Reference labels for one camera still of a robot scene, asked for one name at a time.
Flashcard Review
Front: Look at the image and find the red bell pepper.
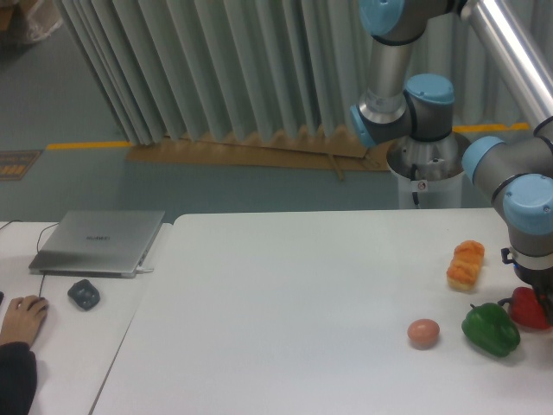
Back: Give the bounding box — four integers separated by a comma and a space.
498, 287, 551, 330

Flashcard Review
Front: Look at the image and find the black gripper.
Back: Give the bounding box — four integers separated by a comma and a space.
501, 247, 552, 326

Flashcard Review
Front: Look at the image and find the person's hand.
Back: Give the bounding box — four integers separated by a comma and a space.
1, 296, 44, 347

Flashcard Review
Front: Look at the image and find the brown egg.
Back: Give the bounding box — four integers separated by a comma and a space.
407, 319, 440, 348

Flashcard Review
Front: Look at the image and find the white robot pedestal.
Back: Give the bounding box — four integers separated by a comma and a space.
386, 132, 470, 209

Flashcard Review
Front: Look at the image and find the dark sleeved forearm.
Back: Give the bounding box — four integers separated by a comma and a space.
1, 342, 37, 414

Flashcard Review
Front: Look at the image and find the silver closed laptop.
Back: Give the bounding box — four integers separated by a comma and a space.
29, 210, 165, 278

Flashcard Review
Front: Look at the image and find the flat brown cardboard sheet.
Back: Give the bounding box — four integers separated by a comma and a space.
126, 124, 391, 180

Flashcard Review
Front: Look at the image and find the black computer mouse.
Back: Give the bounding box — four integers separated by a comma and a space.
27, 297, 48, 326

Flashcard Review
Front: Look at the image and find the pale green curtain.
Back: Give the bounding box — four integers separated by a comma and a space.
55, 0, 553, 145

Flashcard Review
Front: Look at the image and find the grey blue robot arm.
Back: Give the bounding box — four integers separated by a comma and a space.
351, 1, 552, 316

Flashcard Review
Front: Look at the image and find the green bell pepper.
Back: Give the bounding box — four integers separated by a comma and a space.
461, 303, 521, 358

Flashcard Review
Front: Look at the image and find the dark grey small gadget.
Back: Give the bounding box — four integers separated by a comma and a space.
67, 279, 101, 311

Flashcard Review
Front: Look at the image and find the white laptop plug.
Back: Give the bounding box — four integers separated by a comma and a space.
135, 266, 154, 275

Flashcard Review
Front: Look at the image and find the black mouse cable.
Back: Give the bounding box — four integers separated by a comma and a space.
0, 219, 60, 299

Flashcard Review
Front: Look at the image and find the cardboard box stack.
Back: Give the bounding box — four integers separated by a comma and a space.
1, 0, 63, 47

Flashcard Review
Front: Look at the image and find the orange bread loaf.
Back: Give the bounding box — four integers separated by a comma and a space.
446, 240, 485, 291

